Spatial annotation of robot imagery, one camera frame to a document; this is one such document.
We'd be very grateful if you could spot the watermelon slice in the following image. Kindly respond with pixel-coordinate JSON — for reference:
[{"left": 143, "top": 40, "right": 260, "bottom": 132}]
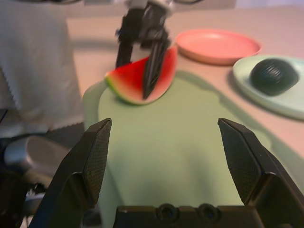
[{"left": 104, "top": 45, "right": 178, "bottom": 106}]

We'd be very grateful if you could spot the dark green avocado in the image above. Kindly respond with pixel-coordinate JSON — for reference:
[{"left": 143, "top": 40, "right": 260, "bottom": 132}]
[{"left": 249, "top": 58, "right": 299, "bottom": 97}]

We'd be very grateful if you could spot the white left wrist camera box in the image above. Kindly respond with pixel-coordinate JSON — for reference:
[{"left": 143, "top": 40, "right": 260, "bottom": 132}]
[{"left": 128, "top": 0, "right": 176, "bottom": 17}]

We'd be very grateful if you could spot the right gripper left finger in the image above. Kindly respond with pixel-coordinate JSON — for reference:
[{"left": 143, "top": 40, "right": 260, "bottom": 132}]
[{"left": 28, "top": 118, "right": 112, "bottom": 228}]

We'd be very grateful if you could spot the pink plate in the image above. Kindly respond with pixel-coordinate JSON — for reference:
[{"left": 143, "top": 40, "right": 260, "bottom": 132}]
[{"left": 175, "top": 29, "right": 263, "bottom": 66}]

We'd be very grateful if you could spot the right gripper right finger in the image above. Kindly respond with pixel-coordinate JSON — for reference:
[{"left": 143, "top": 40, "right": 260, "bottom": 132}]
[{"left": 218, "top": 118, "right": 304, "bottom": 228}]

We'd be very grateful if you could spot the white cloth sheet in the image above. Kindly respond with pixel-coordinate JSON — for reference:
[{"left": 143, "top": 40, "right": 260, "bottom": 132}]
[{"left": 0, "top": 0, "right": 85, "bottom": 131}]

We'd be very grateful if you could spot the mint green plate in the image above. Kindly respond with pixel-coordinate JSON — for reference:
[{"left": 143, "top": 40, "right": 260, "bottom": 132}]
[{"left": 232, "top": 55, "right": 304, "bottom": 121}]

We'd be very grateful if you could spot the robot left leg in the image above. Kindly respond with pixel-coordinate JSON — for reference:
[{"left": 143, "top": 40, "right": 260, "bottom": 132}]
[{"left": 4, "top": 135, "right": 69, "bottom": 178}]

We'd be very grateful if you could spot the green cutting mat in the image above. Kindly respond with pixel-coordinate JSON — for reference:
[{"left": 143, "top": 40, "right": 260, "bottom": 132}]
[{"left": 82, "top": 69, "right": 285, "bottom": 228}]

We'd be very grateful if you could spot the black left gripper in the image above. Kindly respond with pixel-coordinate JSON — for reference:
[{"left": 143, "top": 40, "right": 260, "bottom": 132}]
[{"left": 115, "top": 6, "right": 171, "bottom": 100}]

